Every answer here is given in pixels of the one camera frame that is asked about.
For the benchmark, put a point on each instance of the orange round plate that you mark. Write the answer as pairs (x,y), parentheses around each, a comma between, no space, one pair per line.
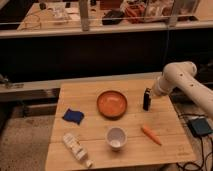
(112,104)

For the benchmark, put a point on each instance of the cream stick end effector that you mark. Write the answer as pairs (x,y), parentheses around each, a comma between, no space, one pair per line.
(150,94)

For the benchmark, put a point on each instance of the metal frame post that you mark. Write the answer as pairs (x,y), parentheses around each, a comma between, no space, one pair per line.
(83,9)

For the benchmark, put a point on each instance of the black eraser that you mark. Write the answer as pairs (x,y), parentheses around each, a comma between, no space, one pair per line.
(146,99)

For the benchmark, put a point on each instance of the orange carrot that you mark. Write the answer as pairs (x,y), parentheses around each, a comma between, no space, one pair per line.
(149,133)

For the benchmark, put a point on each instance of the white plastic bottle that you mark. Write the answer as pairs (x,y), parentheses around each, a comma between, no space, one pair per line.
(78,151)

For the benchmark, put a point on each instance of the blue folded cloth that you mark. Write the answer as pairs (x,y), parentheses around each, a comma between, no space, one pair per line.
(73,116)

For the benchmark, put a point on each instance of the black bag on bench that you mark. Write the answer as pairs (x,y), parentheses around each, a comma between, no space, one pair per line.
(112,17)

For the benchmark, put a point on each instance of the black power box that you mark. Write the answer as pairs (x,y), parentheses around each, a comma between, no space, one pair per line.
(199,127)

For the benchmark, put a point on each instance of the white paper cup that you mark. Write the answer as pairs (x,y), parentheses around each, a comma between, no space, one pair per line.
(116,138)

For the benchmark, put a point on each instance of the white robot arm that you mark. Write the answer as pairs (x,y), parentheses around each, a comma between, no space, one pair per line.
(182,75)

